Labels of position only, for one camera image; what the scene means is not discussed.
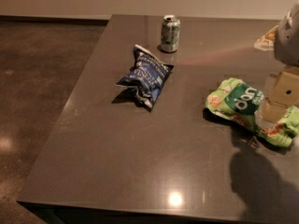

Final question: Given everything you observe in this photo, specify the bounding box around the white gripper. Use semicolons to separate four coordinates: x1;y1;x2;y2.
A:
261;1;299;123

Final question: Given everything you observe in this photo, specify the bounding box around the green rice chip bag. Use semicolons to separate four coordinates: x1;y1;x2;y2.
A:
206;77;299;148

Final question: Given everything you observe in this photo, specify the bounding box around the blue potato chip bag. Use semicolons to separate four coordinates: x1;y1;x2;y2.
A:
116;45;174;109

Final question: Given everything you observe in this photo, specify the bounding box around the clear orange snack wrapper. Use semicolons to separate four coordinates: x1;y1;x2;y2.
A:
254;25;278;51

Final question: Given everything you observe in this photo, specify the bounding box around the green white soda can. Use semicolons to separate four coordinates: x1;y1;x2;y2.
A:
161;15;180;53

